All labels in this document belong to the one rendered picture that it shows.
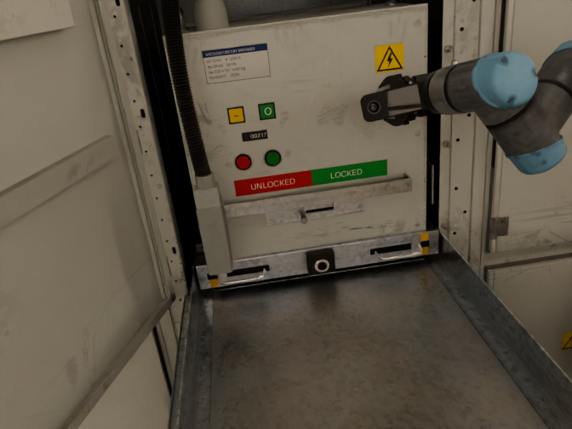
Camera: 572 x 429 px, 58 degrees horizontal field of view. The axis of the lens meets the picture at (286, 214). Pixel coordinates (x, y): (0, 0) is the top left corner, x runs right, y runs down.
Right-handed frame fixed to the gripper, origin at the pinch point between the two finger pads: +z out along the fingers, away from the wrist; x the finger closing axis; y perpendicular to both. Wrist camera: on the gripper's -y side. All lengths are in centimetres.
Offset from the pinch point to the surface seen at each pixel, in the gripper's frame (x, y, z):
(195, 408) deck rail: -41, -47, -11
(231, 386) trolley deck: -41, -41, -9
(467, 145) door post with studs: -12.4, 20.2, -0.1
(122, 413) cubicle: -60, -63, 34
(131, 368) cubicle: -48, -58, 29
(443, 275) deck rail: -38.4, 10.0, 0.6
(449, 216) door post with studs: -27.6, 16.9, 4.9
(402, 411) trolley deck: -46, -18, -26
